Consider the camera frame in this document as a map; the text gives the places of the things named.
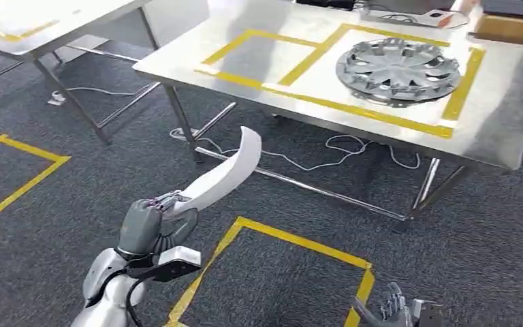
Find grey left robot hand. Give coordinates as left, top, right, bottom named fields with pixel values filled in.
left=116, top=191, right=200, bottom=258

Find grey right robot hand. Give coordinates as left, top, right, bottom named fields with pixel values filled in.
left=351, top=281, right=414, bottom=327

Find white curved plastic panel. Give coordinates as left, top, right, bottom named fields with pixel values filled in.
left=173, top=125, right=263, bottom=220

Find yellow floor tape square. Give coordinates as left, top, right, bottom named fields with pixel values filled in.
left=0, top=133, right=72, bottom=232
left=163, top=216, right=376, bottom=327

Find silver wheel cover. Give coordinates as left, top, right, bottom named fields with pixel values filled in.
left=348, top=85, right=457, bottom=109
left=335, top=37, right=462, bottom=102

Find large steel table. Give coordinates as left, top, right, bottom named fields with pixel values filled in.
left=132, top=0, right=523, bottom=234

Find small steel table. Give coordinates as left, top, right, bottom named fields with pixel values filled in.
left=0, top=0, right=161, bottom=146

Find yellow tape strip on table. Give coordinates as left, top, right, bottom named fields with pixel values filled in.
left=0, top=18, right=60, bottom=43

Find grey flat device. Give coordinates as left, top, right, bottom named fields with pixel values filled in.
left=359, top=7, right=470, bottom=31

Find brown cardboard box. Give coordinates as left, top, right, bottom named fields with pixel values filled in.
left=468, top=13, right=523, bottom=46

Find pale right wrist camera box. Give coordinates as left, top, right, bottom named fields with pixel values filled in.
left=408, top=298, right=444, bottom=327

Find white cable with plug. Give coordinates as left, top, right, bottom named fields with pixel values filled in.
left=46, top=82, right=157, bottom=106

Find long white floor cable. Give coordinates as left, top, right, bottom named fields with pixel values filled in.
left=168, top=127, right=421, bottom=173

